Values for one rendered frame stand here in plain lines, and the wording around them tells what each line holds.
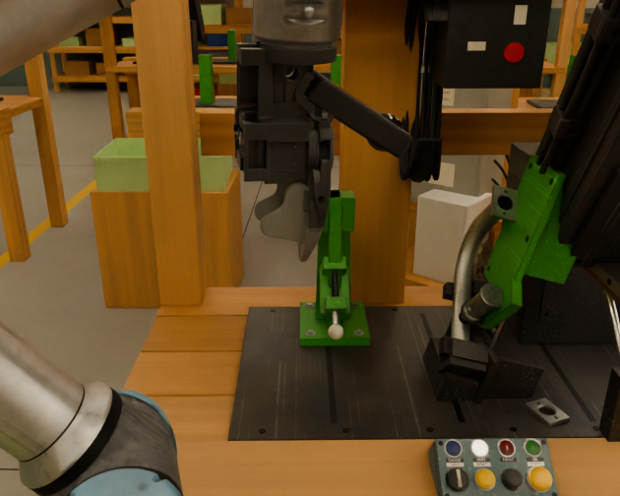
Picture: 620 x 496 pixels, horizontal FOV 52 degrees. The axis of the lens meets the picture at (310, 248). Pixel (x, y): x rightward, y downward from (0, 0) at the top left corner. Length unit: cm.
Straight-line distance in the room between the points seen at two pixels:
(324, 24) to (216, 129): 82
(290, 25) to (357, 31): 69
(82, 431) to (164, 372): 55
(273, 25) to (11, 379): 38
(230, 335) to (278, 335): 10
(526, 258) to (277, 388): 44
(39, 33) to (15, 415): 35
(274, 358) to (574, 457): 51
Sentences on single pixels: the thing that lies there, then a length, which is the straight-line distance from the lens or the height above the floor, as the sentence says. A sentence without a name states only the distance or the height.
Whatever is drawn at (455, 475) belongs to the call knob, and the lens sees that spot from 87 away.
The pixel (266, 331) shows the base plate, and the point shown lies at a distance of 123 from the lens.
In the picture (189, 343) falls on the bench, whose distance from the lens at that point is 125.
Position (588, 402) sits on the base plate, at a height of 90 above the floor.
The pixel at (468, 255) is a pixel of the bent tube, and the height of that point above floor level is 109.
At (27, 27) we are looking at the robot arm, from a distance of 39.
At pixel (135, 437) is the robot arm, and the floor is 111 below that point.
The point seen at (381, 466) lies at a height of 90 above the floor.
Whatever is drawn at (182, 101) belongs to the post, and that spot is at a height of 131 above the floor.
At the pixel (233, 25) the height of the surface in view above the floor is 114.
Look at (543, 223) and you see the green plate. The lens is 96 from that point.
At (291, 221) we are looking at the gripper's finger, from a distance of 60.
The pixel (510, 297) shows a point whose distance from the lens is 97.
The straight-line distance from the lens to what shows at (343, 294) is 117.
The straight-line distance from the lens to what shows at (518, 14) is 117.
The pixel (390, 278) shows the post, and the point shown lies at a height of 94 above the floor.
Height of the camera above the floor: 151
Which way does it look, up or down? 22 degrees down
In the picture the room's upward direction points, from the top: straight up
